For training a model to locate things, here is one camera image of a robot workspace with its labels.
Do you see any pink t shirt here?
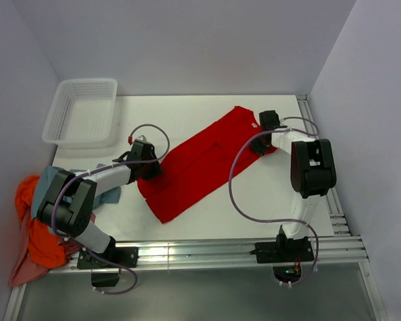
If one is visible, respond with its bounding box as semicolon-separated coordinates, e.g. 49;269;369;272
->
9;219;78;287

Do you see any blue grey t shirt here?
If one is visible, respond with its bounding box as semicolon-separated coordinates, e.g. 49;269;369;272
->
30;166;121;219

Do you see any orange t shirt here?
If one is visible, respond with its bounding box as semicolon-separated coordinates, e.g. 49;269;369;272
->
15;175;79;270

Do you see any red t shirt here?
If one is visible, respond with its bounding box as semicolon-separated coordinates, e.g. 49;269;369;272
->
138;106;261;223

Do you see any aluminium right side rail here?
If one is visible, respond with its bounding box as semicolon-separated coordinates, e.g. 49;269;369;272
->
296;94;352;237

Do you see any aluminium front rail frame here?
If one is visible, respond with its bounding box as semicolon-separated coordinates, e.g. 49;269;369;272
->
5;237;374;320

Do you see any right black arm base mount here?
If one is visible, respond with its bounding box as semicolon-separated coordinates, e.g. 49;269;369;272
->
249;240;314;282

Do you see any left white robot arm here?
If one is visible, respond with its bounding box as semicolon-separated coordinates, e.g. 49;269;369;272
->
35;139;162;267

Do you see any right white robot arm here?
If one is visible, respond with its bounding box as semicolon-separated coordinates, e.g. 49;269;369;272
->
250;110;337;261

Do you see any white plastic perforated basket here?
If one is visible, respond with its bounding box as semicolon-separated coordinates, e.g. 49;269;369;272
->
42;78;120;149

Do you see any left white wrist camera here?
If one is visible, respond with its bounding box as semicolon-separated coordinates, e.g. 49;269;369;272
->
128;135;148;145

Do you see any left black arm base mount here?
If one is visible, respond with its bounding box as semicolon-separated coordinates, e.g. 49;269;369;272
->
76;247;138;295

